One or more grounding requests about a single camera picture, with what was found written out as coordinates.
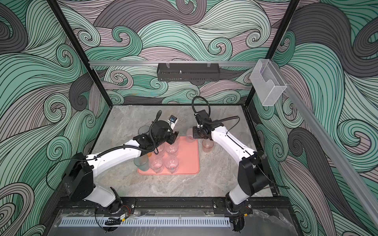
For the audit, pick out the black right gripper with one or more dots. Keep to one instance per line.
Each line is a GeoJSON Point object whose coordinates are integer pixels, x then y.
{"type": "Point", "coordinates": [195, 133]}

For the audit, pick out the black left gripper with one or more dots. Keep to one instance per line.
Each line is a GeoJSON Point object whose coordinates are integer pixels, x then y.
{"type": "Point", "coordinates": [173, 137]}

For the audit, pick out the pink translucent cup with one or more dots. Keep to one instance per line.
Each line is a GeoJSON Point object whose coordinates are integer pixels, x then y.
{"type": "Point", "coordinates": [207, 145]}

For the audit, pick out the blue translucent cup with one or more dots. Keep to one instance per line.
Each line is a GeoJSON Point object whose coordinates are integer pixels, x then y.
{"type": "Point", "coordinates": [144, 130]}

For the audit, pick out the pink plastic tray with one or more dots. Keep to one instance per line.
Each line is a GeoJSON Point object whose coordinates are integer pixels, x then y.
{"type": "Point", "coordinates": [188, 156]}

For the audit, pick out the green translucent cup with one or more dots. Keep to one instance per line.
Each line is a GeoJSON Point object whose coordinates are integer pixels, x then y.
{"type": "Point", "coordinates": [142, 163]}

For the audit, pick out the clear faceted glass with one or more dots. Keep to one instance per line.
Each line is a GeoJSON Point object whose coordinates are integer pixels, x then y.
{"type": "Point", "coordinates": [159, 151]}

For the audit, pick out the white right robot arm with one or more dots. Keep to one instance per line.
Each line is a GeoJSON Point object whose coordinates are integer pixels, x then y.
{"type": "Point", "coordinates": [250, 175]}

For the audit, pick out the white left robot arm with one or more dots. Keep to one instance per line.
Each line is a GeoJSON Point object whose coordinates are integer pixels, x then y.
{"type": "Point", "coordinates": [79, 177]}

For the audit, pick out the grey translucent cup right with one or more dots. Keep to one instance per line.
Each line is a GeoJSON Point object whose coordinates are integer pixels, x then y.
{"type": "Point", "coordinates": [245, 138]}

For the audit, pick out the black perforated wall shelf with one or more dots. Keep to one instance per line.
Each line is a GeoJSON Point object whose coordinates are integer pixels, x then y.
{"type": "Point", "coordinates": [188, 72]}

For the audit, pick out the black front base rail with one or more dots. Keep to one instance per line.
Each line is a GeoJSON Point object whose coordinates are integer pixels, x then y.
{"type": "Point", "coordinates": [216, 204]}

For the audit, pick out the clear acrylic wall holder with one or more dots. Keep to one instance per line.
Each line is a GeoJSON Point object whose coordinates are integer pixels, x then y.
{"type": "Point", "coordinates": [268, 82]}

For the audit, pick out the aluminium back wall rail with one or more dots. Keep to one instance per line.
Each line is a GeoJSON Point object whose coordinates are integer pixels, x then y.
{"type": "Point", "coordinates": [168, 63]}

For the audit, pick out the aluminium wall rail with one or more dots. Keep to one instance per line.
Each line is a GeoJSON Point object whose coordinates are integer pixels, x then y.
{"type": "Point", "coordinates": [300, 95]}
{"type": "Point", "coordinates": [168, 63]}

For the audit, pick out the white slotted cable duct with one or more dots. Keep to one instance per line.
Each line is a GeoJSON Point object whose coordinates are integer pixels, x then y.
{"type": "Point", "coordinates": [149, 222]}

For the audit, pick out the aluminium right wall rail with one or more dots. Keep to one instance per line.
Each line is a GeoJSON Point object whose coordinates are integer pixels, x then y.
{"type": "Point", "coordinates": [300, 95]}

